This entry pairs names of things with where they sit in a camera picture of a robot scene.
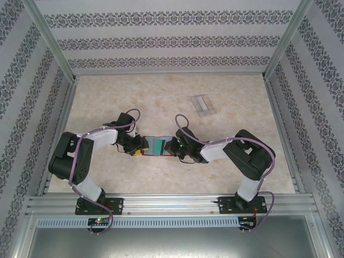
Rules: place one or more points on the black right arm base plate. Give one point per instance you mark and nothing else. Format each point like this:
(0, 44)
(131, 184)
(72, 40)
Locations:
(224, 207)

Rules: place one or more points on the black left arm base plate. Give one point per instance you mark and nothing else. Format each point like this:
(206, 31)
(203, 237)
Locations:
(117, 205)

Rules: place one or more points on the aluminium back rail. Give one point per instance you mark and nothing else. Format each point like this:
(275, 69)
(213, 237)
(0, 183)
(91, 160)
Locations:
(172, 73)

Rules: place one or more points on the aluminium mounting rail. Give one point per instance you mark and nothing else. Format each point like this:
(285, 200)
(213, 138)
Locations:
(172, 204)

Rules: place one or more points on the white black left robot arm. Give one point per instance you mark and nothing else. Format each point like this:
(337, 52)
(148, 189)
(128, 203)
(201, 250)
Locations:
(102, 139)

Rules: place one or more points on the aluminium frame post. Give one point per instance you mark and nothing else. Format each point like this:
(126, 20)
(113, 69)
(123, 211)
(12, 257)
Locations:
(51, 40)
(285, 40)

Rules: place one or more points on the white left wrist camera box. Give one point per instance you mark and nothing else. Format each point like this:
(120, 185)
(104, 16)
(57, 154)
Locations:
(133, 131)

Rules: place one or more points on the clear acrylic card stand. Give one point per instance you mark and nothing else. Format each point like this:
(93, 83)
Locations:
(205, 107)

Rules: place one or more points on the teal credit card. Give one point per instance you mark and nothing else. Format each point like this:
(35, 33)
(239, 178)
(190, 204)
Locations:
(159, 146)

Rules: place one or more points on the grey credit card stack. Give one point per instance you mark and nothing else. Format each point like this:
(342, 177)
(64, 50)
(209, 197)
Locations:
(202, 104)

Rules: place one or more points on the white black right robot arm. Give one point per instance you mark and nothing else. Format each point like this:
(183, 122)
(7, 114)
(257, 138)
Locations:
(215, 151)

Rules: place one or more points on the aluminium side rail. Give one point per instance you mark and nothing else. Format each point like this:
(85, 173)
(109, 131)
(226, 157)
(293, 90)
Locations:
(276, 107)
(63, 121)

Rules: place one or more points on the red card holder wallet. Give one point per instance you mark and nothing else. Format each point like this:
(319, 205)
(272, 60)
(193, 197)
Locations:
(149, 146)

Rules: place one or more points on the grey metal shelf panel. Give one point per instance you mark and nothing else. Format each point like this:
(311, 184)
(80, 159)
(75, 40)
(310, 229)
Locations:
(172, 244)

